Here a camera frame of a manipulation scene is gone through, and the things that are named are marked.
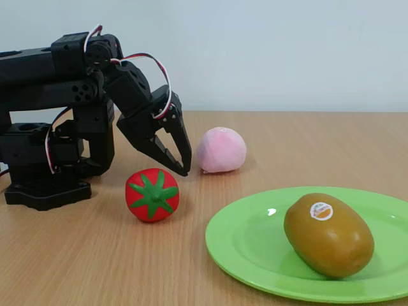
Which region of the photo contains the red toy strawberry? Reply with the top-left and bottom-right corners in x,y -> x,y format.
125,168 -> 180,223

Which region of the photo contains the green plastic plate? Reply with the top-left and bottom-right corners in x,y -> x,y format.
205,186 -> 408,303

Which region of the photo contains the pink plush peach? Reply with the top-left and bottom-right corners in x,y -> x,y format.
195,126 -> 247,175

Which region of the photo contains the brown kiwi with sticker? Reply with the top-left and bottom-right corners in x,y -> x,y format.
283,193 -> 375,279

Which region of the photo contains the white red gripper servo cable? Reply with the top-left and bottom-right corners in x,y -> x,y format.
110,52 -> 173,120

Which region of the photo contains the white red base servo cable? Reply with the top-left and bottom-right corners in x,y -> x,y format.
45,106 -> 73,175

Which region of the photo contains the white red elbow servo cable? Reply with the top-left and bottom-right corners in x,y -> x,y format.
83,24 -> 104,54

